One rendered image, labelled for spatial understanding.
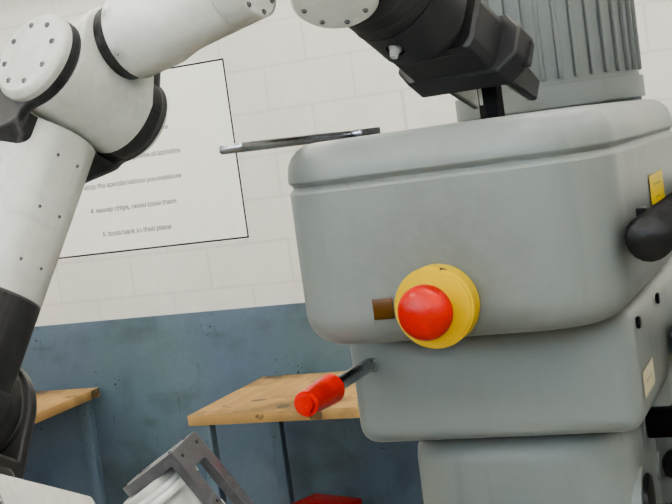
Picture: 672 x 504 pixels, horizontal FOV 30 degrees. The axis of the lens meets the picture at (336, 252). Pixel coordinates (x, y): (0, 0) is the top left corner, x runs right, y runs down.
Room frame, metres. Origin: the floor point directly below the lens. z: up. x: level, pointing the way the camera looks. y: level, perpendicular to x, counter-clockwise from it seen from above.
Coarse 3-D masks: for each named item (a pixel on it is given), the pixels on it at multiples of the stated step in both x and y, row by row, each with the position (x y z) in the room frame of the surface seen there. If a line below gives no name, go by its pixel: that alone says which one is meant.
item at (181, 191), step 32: (192, 64) 5.94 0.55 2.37; (224, 64) 5.88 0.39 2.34; (192, 96) 5.95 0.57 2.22; (224, 96) 5.88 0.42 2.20; (192, 128) 5.96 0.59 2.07; (224, 128) 5.89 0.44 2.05; (160, 160) 6.03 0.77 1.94; (192, 160) 5.97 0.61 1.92; (224, 160) 5.90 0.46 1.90; (96, 192) 6.17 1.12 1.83; (128, 192) 6.11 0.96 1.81; (160, 192) 6.04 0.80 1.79; (192, 192) 5.97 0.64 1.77; (224, 192) 5.91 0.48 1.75; (96, 224) 6.18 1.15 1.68; (128, 224) 6.12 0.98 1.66; (160, 224) 6.05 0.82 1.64; (192, 224) 5.98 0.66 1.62; (224, 224) 5.92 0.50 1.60; (64, 256) 6.26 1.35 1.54
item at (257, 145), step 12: (336, 132) 1.07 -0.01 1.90; (348, 132) 1.09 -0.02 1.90; (360, 132) 1.09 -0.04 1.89; (372, 132) 1.11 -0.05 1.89; (228, 144) 0.92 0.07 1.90; (240, 144) 0.91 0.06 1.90; (252, 144) 0.93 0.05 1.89; (264, 144) 0.95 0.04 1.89; (276, 144) 0.96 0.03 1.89; (288, 144) 0.98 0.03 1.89; (300, 144) 1.00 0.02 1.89
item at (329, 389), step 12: (372, 360) 1.04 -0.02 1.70; (348, 372) 0.99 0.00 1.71; (360, 372) 1.00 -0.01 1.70; (312, 384) 0.93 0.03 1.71; (324, 384) 0.93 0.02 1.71; (336, 384) 0.95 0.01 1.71; (348, 384) 0.98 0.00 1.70; (300, 396) 0.91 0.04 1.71; (312, 396) 0.91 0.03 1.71; (324, 396) 0.92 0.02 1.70; (336, 396) 0.94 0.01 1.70; (300, 408) 0.91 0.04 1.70; (312, 408) 0.91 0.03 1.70; (324, 408) 0.93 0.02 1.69
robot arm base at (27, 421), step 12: (24, 372) 1.04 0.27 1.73; (24, 384) 1.03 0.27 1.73; (24, 396) 1.02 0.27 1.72; (24, 408) 1.01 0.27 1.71; (36, 408) 1.03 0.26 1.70; (24, 420) 1.01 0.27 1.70; (24, 432) 1.01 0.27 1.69; (12, 444) 1.01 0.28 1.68; (24, 444) 1.01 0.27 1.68; (0, 456) 0.98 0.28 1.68; (12, 456) 1.00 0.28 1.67; (24, 456) 1.01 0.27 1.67; (12, 468) 0.99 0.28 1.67; (24, 468) 1.01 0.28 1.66
